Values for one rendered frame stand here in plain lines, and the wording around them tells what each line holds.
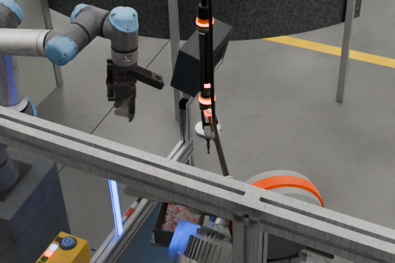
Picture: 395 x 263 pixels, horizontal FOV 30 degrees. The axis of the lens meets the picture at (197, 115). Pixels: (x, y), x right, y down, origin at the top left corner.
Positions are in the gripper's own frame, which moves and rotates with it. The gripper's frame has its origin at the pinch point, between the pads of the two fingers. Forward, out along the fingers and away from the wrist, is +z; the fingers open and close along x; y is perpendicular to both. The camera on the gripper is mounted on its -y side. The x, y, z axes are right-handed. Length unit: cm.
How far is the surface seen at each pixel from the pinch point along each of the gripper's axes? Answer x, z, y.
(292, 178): 91, -53, -20
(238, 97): -186, 122, -76
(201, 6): 20, -47, -16
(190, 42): -58, 9, -25
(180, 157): -42, 50, -21
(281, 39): -242, 115, -116
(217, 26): -69, 8, -37
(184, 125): -49, 40, -23
